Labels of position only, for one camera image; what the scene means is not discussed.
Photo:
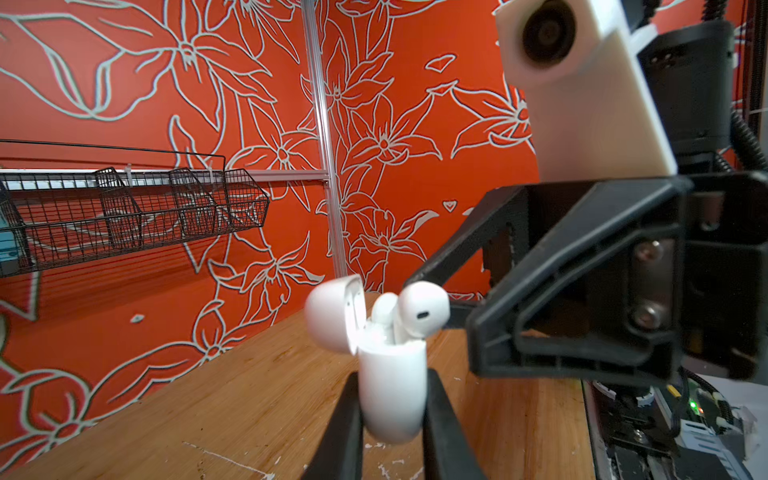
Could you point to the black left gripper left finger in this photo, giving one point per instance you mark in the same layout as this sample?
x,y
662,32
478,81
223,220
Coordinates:
x,y
340,452

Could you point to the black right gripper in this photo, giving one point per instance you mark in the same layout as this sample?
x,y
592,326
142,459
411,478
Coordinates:
x,y
597,294

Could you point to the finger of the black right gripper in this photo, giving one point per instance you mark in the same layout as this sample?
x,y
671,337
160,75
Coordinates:
x,y
498,227

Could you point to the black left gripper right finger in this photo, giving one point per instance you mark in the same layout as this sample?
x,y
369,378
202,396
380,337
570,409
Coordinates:
x,y
446,451

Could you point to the white round disc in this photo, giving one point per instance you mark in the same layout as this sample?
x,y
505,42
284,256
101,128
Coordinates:
x,y
392,378

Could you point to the white earbud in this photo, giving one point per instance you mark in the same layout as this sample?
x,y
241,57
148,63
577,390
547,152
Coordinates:
x,y
382,313
422,309

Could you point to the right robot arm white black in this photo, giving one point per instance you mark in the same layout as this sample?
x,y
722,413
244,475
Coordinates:
x,y
689,75

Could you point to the small green circuit board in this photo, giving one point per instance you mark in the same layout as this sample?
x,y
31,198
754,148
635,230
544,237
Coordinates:
x,y
709,407

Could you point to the blue flat box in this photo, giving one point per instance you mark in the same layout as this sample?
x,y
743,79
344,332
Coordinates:
x,y
9,249

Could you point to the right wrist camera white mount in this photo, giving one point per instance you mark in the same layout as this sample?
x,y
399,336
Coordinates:
x,y
590,108

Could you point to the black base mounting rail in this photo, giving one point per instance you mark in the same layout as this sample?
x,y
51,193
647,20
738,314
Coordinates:
x,y
646,433

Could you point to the black wire wall basket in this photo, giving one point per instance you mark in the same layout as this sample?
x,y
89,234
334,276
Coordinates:
x,y
68,217

